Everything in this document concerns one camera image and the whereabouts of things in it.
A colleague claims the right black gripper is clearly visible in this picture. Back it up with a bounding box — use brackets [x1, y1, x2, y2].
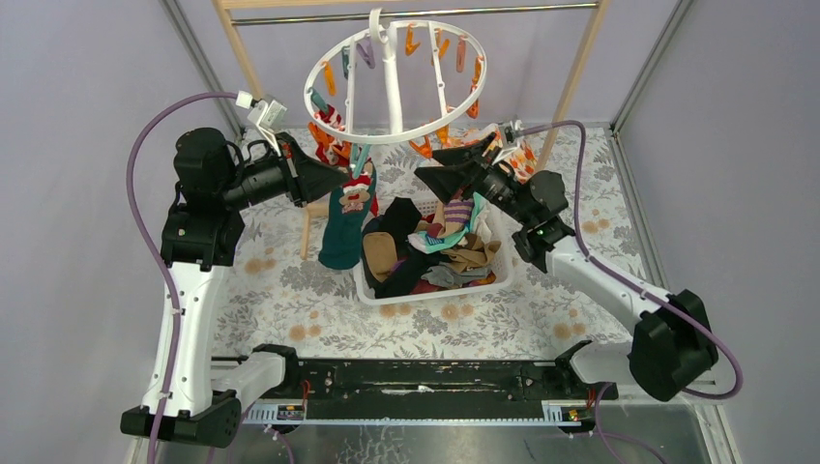
[415, 133, 533, 226]

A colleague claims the dark green sock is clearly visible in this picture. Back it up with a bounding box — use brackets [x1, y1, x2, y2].
[318, 159, 378, 270]

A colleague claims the red white striped sock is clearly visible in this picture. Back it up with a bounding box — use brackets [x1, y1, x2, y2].
[315, 104, 346, 131]

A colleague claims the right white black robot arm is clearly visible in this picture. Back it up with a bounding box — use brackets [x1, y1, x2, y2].
[415, 136, 718, 401]

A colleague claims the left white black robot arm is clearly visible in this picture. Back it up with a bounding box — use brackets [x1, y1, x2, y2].
[120, 128, 347, 449]

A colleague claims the orange floral cloth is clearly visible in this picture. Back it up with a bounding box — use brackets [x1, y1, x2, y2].
[443, 123, 537, 184]

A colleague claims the purple striped sock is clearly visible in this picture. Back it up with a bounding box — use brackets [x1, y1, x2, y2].
[426, 199, 475, 239]

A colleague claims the tan brown sock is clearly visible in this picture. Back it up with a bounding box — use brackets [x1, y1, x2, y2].
[442, 233, 502, 274]

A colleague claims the black sock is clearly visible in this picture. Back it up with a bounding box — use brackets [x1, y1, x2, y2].
[362, 197, 422, 247]

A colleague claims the white laundry basket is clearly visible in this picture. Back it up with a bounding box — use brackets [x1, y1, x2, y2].
[352, 202, 514, 306]

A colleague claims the grey sock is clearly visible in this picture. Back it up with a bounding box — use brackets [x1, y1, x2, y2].
[422, 265, 490, 289]

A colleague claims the wooden clothes rack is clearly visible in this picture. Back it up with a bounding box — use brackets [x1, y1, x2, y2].
[210, 0, 608, 261]

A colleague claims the metal rack rod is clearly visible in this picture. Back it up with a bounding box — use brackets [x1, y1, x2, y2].
[230, 2, 602, 27]

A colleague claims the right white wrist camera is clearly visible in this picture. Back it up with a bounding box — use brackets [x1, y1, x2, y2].
[492, 120, 524, 164]

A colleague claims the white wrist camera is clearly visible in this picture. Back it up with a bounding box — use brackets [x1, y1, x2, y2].
[235, 91, 287, 154]
[492, 120, 524, 164]

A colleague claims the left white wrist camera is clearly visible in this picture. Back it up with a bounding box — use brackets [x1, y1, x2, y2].
[235, 91, 287, 154]

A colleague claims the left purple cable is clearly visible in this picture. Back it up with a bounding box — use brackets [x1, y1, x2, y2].
[125, 92, 240, 464]

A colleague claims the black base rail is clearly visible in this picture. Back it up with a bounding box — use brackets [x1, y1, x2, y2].
[247, 359, 618, 427]

